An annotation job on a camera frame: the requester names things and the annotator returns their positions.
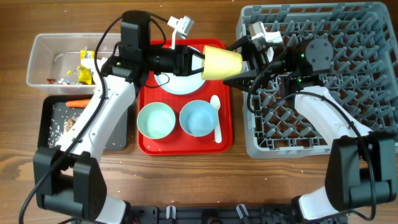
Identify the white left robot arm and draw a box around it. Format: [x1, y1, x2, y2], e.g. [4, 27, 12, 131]
[28, 45, 204, 223]

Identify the orange carrot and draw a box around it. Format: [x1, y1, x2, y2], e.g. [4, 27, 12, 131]
[66, 99, 91, 108]

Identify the black plastic tray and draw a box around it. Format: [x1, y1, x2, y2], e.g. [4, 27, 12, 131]
[37, 95, 128, 151]

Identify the light blue bowl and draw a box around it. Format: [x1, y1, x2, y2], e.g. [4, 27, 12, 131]
[179, 100, 218, 138]

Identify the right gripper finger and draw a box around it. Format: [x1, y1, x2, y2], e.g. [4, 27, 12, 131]
[226, 36, 251, 53]
[223, 70, 260, 92]

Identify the red serving tray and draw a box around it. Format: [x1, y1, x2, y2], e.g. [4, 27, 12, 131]
[137, 38, 234, 156]

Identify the green bowl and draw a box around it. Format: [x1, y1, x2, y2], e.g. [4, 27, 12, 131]
[137, 102, 176, 139]

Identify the light blue plate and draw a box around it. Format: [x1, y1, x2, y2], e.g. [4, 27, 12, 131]
[154, 73, 205, 95]

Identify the red snack wrapper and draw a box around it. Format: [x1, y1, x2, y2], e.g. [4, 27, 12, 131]
[46, 77, 83, 86]

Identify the grey dishwasher rack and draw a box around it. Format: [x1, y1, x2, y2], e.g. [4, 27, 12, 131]
[236, 2, 397, 159]

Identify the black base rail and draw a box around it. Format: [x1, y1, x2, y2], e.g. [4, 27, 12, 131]
[123, 204, 297, 224]

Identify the yellow plastic cup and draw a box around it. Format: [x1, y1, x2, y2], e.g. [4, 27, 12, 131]
[201, 45, 243, 80]

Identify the clear plastic bin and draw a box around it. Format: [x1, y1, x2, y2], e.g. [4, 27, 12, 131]
[26, 33, 102, 95]

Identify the white tissue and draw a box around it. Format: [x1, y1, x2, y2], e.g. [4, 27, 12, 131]
[81, 57, 108, 85]

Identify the brown food scrap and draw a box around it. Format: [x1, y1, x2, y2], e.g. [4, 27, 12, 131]
[65, 119, 76, 132]

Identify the white plastic spoon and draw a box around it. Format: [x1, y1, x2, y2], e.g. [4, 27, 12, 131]
[210, 94, 223, 144]

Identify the white rice pile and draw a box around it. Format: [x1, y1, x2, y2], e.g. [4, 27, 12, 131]
[47, 102, 83, 147]

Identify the yellow snack wrapper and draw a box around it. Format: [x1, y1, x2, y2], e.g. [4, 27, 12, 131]
[67, 50, 95, 85]

